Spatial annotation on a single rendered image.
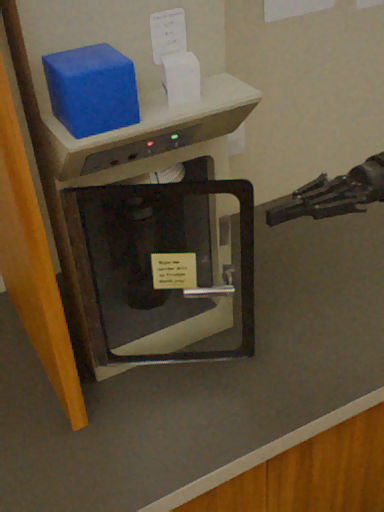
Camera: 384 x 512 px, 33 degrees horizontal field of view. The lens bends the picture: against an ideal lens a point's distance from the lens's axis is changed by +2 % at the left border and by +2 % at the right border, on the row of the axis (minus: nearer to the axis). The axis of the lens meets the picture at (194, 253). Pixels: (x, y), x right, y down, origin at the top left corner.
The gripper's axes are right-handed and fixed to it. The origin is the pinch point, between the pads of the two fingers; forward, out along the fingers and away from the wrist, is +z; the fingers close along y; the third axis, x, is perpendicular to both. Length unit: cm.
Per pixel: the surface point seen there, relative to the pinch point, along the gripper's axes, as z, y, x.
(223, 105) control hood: 11.7, -0.1, -23.0
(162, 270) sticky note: 23.2, -3.5, 5.7
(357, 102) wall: -63, -55, 14
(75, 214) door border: 34.9, -9.6, -6.8
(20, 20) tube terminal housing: 36, -11, -37
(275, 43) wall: -34, -55, -9
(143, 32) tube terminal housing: 18.6, -11.4, -32.2
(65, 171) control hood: 36.0, -5.4, -16.9
